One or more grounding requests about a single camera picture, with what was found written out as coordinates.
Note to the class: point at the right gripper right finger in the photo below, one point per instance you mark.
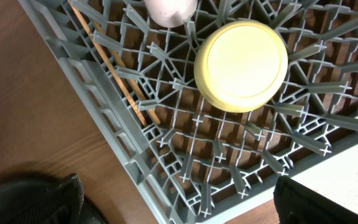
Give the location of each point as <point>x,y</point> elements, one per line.
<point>298,204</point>

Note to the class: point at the yellow bowl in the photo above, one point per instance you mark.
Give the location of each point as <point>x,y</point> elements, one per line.
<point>240,66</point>

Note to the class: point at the wooden chopstick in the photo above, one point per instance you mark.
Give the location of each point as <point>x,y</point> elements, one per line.
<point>109,65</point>
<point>121,70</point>

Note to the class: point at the grey dishwasher rack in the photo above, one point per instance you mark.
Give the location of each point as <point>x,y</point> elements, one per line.
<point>192,162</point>

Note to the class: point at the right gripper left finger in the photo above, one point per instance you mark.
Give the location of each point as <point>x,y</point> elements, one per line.
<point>32,199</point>

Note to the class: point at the pink cup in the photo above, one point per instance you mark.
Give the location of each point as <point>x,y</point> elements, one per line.
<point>170,13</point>

